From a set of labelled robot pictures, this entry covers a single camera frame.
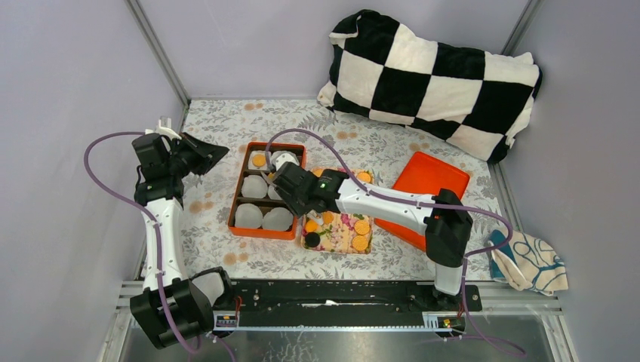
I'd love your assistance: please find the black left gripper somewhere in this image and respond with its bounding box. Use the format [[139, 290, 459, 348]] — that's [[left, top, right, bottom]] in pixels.
[[165, 131, 229, 179]]

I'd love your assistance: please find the floral cookie tray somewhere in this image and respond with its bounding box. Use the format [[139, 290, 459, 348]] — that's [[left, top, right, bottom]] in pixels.
[[300, 167, 374, 256]]

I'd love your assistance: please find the black sandwich cookie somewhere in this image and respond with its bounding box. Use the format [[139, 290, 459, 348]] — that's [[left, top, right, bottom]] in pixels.
[[304, 232, 321, 249]]

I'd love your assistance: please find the orange cookie box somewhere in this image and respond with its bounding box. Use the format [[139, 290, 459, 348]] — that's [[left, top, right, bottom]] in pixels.
[[226, 141, 306, 241]]

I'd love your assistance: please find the round golden biscuit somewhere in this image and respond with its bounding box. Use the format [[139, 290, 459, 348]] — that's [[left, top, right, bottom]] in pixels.
[[251, 154, 266, 169], [353, 220, 371, 235], [351, 235, 369, 252], [322, 212, 335, 225], [356, 172, 373, 183]]

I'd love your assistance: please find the orange box lid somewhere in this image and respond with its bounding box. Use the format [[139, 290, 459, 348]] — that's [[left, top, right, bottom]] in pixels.
[[374, 152, 470, 251]]

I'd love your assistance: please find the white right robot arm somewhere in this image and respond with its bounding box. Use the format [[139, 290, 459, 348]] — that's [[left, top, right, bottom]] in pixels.
[[270, 161, 473, 311]]

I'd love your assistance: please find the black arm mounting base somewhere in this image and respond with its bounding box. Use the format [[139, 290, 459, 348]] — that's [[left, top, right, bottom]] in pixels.
[[213, 279, 483, 331]]

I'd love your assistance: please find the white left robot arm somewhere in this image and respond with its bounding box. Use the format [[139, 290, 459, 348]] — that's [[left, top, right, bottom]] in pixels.
[[130, 130, 234, 349]]

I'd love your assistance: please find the orange jam cookie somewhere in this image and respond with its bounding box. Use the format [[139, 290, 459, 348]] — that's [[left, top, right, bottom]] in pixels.
[[304, 219, 322, 234]]

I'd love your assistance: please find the floral table mat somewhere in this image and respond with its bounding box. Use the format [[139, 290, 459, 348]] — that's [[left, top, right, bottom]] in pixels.
[[180, 100, 501, 280]]

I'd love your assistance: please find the black white checkered blanket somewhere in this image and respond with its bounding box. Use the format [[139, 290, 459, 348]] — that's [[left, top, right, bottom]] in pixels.
[[318, 10, 543, 164]]

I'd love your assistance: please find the white blue patterned cloth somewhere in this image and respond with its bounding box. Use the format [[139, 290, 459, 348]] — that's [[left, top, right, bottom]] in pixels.
[[490, 232, 568, 296]]

